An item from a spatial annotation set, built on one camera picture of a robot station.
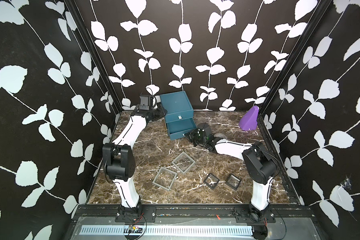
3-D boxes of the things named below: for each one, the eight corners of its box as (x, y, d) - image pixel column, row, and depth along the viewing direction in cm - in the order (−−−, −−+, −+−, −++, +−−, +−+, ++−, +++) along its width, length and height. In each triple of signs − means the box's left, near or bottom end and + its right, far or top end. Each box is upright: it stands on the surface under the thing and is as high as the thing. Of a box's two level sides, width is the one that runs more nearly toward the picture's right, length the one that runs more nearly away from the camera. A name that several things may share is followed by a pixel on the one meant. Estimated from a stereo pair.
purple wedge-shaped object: (241, 130, 112) (250, 112, 97) (239, 123, 116) (247, 105, 101) (254, 130, 112) (265, 112, 97) (251, 123, 116) (262, 105, 102)
